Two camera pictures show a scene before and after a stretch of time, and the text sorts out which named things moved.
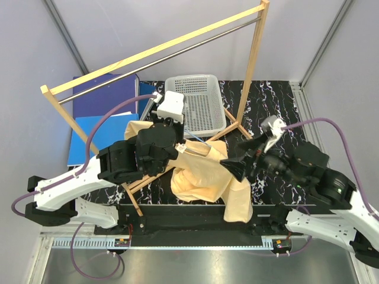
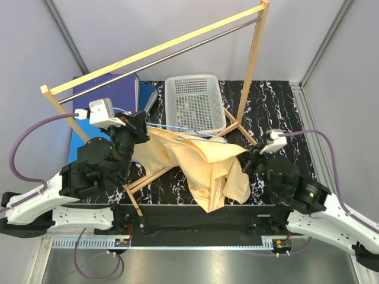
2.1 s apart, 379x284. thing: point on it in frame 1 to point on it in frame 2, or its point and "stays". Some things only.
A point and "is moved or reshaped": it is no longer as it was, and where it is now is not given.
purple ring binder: (98, 103) stays
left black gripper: (179, 126) to (135, 125)
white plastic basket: (204, 110) stays
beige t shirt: (199, 175) is moved or reshaped
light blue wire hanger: (195, 152) to (222, 141)
